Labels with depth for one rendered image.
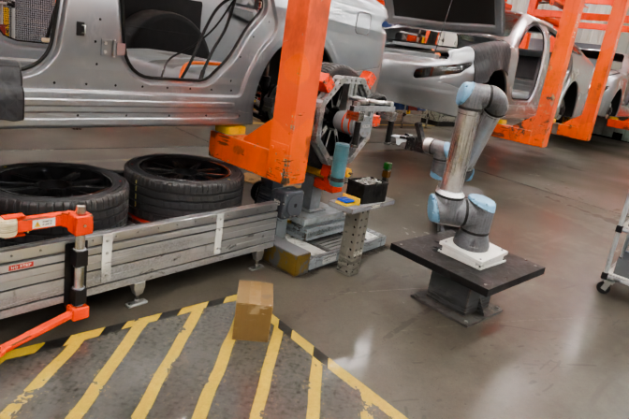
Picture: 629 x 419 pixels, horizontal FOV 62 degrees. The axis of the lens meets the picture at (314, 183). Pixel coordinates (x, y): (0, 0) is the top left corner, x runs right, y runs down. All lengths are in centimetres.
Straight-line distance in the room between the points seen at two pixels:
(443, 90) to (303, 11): 316
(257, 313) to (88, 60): 139
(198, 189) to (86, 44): 85
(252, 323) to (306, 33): 143
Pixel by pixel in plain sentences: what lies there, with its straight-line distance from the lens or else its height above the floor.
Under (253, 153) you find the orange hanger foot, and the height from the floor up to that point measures 63.
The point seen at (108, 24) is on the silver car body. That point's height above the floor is 122.
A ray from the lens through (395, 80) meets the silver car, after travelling 581.
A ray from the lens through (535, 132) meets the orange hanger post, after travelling 653.
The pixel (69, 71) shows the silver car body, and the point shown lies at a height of 100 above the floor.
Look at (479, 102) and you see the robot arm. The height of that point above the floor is 112.
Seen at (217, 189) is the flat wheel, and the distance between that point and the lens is 277.
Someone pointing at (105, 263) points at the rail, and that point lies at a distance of 241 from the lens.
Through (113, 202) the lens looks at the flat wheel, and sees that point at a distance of 249.
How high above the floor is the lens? 128
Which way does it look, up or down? 15 degrees down
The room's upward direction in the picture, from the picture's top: 9 degrees clockwise
